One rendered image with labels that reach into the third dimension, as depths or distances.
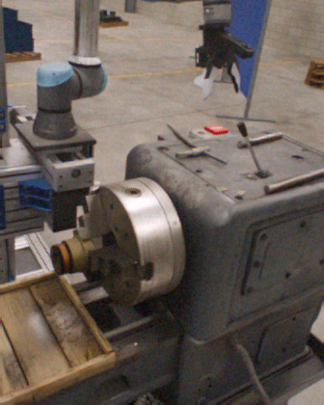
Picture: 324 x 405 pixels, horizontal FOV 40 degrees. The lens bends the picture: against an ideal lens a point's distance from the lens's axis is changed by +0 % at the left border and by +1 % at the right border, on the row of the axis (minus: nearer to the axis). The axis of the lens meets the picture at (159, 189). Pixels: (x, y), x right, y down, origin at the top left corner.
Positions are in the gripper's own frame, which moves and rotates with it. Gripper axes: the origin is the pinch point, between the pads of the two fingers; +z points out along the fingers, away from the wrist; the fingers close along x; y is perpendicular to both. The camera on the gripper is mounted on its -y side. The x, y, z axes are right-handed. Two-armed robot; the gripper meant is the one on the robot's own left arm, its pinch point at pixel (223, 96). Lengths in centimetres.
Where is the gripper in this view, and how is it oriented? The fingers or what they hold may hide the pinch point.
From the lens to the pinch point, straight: 129.8
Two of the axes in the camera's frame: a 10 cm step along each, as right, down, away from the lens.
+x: -7.3, 2.7, -6.3
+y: -6.8, -2.1, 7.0
